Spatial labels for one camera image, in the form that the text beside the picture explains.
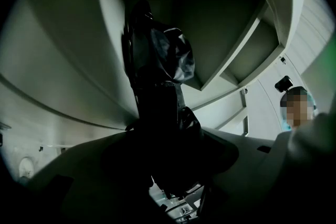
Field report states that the person's head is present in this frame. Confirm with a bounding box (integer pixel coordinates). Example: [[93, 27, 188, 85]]
[[279, 86, 317, 130]]

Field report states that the person's left forearm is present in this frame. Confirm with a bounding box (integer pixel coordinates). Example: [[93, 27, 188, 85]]
[[272, 111, 336, 218]]

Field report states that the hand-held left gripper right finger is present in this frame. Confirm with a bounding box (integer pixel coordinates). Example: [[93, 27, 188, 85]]
[[178, 106, 240, 177]]

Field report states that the black head-mounted camera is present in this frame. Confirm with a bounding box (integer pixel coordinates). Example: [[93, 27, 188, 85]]
[[274, 75, 294, 93]]

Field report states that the black umbrella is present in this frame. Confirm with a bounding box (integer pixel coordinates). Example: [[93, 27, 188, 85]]
[[130, 0, 197, 141]]

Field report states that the white round wall fixture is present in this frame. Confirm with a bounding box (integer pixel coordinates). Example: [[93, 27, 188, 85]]
[[18, 156, 35, 179]]

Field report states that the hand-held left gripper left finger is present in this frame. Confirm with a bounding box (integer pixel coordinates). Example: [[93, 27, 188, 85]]
[[101, 20, 148, 177]]

